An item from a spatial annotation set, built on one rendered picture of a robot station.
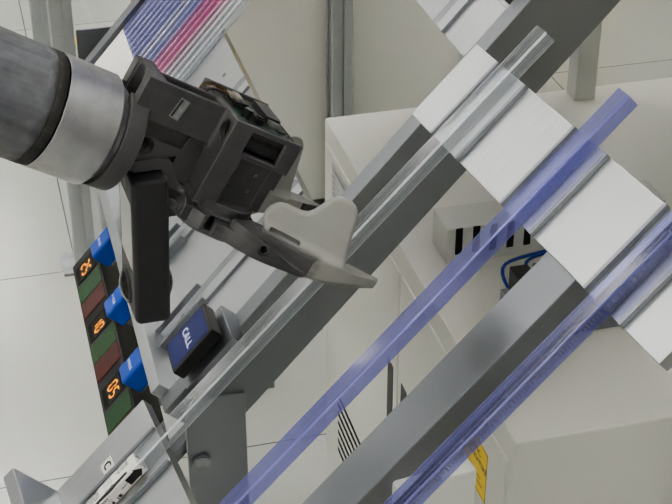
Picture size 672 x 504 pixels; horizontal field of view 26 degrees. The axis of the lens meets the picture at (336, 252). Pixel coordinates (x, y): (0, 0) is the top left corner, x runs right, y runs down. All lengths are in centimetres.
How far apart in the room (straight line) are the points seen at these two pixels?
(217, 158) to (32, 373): 163
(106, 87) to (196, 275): 44
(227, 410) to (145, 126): 34
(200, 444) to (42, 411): 126
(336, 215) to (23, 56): 23
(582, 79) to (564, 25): 83
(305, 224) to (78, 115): 17
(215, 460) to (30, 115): 43
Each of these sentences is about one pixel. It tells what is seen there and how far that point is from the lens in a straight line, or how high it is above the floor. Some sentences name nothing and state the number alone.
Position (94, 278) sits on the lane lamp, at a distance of 152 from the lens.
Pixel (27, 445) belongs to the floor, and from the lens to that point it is 238.
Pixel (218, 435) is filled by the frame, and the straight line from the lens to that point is 120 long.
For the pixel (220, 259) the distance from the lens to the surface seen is 130.
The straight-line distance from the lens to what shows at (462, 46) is 119.
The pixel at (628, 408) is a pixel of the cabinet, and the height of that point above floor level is 62.
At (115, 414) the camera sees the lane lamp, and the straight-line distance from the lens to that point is 135.
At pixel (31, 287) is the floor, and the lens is 276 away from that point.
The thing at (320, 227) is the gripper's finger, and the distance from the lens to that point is 97.
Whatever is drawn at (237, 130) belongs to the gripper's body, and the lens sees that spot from 93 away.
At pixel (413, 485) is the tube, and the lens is 88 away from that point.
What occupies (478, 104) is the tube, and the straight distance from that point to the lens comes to 103.
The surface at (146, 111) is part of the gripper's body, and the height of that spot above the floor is 107.
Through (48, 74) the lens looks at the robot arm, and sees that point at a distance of 89.
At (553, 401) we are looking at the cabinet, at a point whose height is 62.
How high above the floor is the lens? 147
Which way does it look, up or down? 31 degrees down
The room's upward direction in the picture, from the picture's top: straight up
